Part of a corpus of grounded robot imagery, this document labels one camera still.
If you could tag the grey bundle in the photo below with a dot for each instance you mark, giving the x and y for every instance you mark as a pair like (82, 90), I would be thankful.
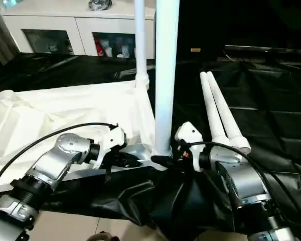
(100, 5)

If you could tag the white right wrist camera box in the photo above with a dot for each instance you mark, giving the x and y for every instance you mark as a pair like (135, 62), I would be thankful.
(190, 135)

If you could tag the white plastic table top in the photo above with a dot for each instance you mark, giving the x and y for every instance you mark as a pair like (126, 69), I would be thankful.
(52, 110)

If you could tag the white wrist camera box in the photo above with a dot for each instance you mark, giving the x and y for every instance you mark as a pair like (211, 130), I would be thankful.
(114, 140)
(190, 135)

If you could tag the white plastic table leg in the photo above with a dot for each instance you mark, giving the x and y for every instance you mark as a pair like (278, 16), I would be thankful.
(141, 37)
(165, 75)
(225, 110)
(213, 110)

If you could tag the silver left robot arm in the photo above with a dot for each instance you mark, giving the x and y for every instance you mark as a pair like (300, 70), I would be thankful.
(55, 160)

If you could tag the white glass-door cabinet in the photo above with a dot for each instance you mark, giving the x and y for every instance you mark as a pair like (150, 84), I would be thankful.
(77, 32)

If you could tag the black mat cloth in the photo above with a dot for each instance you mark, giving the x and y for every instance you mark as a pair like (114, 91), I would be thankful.
(253, 100)

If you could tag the grey metal bar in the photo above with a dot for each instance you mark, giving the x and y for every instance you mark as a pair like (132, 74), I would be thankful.
(266, 49)

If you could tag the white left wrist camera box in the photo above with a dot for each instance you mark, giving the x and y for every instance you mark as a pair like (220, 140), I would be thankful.
(114, 140)

